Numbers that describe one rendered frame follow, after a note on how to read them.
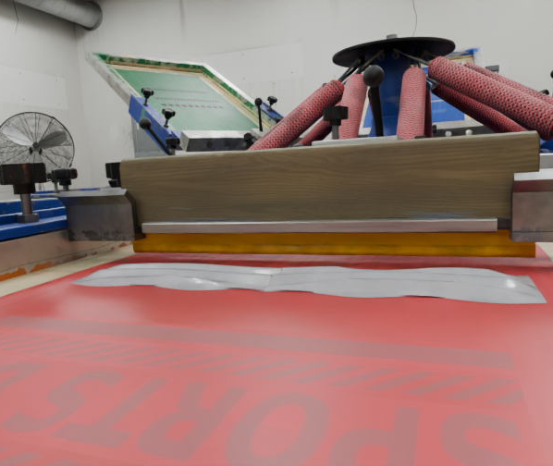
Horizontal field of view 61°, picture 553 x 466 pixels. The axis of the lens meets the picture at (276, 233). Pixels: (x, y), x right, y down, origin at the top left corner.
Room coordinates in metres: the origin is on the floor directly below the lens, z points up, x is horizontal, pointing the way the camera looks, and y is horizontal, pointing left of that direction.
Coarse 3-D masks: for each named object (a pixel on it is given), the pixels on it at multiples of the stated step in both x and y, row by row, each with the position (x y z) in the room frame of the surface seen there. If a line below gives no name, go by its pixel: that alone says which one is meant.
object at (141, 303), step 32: (160, 256) 0.50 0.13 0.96; (192, 256) 0.49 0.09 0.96; (224, 256) 0.48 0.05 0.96; (256, 256) 0.47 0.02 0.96; (288, 256) 0.46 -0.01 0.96; (32, 288) 0.38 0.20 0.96; (64, 288) 0.37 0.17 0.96; (96, 288) 0.37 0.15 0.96; (128, 288) 0.36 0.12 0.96; (160, 288) 0.36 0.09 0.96; (128, 320) 0.28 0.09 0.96; (160, 320) 0.28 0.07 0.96; (192, 320) 0.27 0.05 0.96; (224, 320) 0.27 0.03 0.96
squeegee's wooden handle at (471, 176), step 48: (336, 144) 0.41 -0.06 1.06; (384, 144) 0.40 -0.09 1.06; (432, 144) 0.38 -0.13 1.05; (480, 144) 0.37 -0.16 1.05; (528, 144) 0.36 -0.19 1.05; (144, 192) 0.48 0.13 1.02; (192, 192) 0.46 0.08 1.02; (240, 192) 0.44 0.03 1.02; (288, 192) 0.42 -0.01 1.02; (336, 192) 0.41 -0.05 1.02; (384, 192) 0.40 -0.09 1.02; (432, 192) 0.38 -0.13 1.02; (480, 192) 0.37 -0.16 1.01
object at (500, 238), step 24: (144, 240) 0.49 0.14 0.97; (168, 240) 0.48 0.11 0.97; (192, 240) 0.47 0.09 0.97; (216, 240) 0.46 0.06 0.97; (240, 240) 0.45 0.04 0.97; (264, 240) 0.44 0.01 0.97; (288, 240) 0.44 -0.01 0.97; (312, 240) 0.43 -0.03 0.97; (336, 240) 0.42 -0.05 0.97; (360, 240) 0.41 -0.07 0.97; (384, 240) 0.41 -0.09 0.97; (408, 240) 0.40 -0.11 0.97; (432, 240) 0.39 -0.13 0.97; (456, 240) 0.39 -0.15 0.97; (480, 240) 0.38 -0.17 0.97; (504, 240) 0.37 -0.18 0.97
